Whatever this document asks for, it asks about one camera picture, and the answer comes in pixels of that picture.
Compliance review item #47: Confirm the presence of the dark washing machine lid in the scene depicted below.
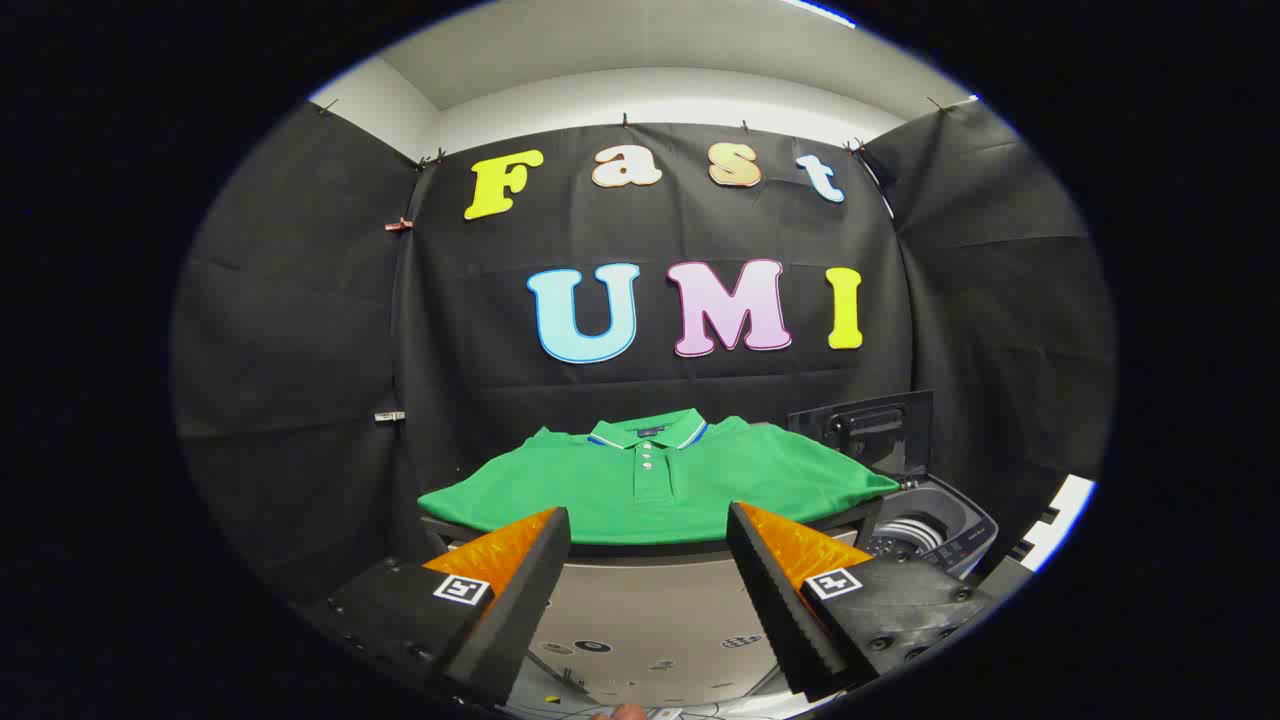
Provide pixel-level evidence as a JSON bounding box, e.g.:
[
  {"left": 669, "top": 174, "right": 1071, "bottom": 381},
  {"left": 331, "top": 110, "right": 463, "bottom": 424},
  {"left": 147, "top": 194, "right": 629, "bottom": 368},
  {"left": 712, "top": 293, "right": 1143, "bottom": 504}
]
[{"left": 786, "top": 390, "right": 937, "bottom": 483}]

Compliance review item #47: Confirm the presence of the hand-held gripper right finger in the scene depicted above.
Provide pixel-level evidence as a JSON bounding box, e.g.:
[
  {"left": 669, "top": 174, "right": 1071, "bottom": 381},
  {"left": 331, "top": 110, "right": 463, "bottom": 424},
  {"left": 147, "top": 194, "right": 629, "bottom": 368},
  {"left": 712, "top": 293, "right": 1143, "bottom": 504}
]
[{"left": 726, "top": 500, "right": 994, "bottom": 703}]

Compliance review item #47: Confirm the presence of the green polo shirt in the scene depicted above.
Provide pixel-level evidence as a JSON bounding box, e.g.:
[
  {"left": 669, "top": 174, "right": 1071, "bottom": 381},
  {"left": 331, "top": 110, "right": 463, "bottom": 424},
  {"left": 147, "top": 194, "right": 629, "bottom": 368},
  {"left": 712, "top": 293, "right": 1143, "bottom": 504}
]
[{"left": 417, "top": 407, "right": 901, "bottom": 546}]

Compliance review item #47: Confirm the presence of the grey washing machine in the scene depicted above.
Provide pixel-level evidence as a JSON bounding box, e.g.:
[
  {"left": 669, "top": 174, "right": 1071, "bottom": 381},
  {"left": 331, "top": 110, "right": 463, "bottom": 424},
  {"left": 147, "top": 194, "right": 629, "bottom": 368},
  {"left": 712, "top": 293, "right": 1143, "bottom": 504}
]
[{"left": 862, "top": 476, "right": 1001, "bottom": 581}]

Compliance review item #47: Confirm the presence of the white board with black squares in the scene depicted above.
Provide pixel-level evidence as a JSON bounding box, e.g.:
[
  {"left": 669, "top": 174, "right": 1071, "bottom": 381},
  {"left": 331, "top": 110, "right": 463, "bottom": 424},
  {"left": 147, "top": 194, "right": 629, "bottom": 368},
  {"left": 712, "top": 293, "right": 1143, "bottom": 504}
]
[{"left": 1008, "top": 474, "right": 1098, "bottom": 573}]

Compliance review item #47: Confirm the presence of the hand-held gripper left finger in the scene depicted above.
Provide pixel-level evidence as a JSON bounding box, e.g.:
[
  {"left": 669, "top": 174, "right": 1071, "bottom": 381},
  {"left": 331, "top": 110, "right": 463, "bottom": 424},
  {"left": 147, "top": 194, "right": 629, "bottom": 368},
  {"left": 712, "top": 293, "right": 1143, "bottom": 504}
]
[{"left": 298, "top": 506, "right": 572, "bottom": 708}]

